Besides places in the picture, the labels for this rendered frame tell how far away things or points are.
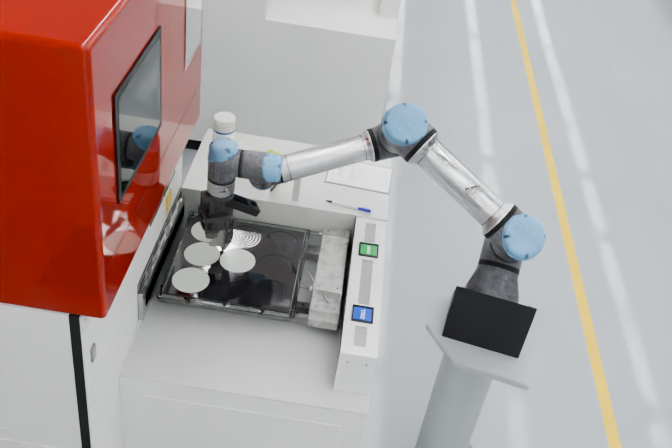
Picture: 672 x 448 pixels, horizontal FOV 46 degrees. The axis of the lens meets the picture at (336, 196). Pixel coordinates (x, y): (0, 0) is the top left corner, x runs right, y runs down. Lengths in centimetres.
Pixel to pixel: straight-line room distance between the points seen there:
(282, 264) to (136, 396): 53
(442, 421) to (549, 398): 93
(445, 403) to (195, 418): 77
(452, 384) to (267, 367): 59
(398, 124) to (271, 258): 55
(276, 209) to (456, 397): 77
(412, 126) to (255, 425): 87
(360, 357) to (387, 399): 119
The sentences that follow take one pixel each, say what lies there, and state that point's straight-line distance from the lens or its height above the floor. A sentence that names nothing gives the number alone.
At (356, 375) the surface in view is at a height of 89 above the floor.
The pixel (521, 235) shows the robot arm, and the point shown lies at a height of 119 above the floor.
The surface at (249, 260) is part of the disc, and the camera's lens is 227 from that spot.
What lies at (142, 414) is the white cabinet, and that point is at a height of 68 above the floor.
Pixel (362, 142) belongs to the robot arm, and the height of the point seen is 123.
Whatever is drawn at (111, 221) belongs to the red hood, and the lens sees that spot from 156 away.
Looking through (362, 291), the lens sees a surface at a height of 96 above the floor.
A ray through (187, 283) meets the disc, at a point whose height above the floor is 90.
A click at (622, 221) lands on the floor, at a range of 449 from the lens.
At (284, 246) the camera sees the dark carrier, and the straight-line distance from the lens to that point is 233.
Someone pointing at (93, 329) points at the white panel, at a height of 113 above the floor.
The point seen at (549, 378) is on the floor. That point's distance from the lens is 345.
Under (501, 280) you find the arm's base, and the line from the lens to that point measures 220.
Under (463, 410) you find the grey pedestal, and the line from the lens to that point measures 248.
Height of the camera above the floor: 240
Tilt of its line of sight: 36 degrees down
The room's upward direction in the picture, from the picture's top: 9 degrees clockwise
